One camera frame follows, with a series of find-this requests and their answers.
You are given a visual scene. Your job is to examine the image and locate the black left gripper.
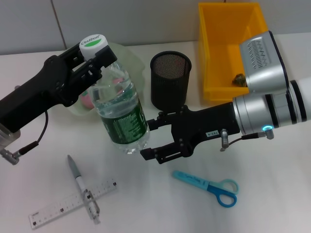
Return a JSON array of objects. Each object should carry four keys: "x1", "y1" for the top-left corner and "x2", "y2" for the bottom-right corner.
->
[{"x1": 0, "y1": 45, "x2": 118, "y2": 133}]

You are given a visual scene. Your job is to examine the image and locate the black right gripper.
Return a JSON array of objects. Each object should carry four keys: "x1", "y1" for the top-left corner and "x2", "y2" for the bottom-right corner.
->
[{"x1": 140, "y1": 101, "x2": 242, "y2": 165}]

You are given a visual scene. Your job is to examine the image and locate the clear green-label water bottle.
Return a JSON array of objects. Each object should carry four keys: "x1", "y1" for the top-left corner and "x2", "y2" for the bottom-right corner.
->
[{"x1": 79, "y1": 33, "x2": 151, "y2": 156}]

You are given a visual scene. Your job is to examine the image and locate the pink toy peach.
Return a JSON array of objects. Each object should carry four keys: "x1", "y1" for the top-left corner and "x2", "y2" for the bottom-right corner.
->
[{"x1": 80, "y1": 77, "x2": 124, "y2": 109}]

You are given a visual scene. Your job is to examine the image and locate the blue scissors with sheath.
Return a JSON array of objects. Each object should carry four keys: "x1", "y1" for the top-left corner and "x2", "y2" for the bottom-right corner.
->
[{"x1": 172, "y1": 169, "x2": 241, "y2": 208}]

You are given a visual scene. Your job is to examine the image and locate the green plastic wrapper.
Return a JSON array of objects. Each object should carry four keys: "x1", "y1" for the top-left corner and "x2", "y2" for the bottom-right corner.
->
[{"x1": 232, "y1": 73, "x2": 248, "y2": 87}]

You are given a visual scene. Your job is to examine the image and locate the green glass fruit plate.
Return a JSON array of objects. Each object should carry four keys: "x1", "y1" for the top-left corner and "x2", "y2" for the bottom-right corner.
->
[{"x1": 68, "y1": 41, "x2": 146, "y2": 118}]

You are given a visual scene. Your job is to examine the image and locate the black mesh pen holder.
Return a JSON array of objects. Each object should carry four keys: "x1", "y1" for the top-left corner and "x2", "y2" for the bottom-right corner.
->
[{"x1": 150, "y1": 50, "x2": 192, "y2": 112}]

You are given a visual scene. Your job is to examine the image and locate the grey and white pen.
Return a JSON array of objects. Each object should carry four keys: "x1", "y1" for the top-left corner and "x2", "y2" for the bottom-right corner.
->
[{"x1": 67, "y1": 155, "x2": 102, "y2": 225}]

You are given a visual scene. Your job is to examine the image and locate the transparent plastic ruler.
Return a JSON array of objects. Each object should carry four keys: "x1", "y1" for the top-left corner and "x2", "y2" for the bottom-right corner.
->
[{"x1": 29, "y1": 178, "x2": 119, "y2": 230}]

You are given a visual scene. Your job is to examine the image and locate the yellow plastic bin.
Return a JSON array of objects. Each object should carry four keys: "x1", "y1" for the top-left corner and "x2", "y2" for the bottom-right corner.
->
[{"x1": 198, "y1": 2, "x2": 270, "y2": 102}]

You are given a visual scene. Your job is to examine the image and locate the right gripper connector cable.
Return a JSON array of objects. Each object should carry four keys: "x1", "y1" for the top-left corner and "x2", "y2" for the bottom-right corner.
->
[{"x1": 219, "y1": 127, "x2": 276, "y2": 153}]

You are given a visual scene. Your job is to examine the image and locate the gripper connector cable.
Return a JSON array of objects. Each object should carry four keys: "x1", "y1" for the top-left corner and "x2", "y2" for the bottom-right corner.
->
[
  {"x1": 219, "y1": 127, "x2": 276, "y2": 153},
  {"x1": 0, "y1": 110, "x2": 49, "y2": 166}
]

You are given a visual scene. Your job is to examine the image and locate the left gripper connector cable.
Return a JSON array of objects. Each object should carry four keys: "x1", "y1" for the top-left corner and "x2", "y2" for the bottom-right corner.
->
[{"x1": 0, "y1": 110, "x2": 49, "y2": 166}]

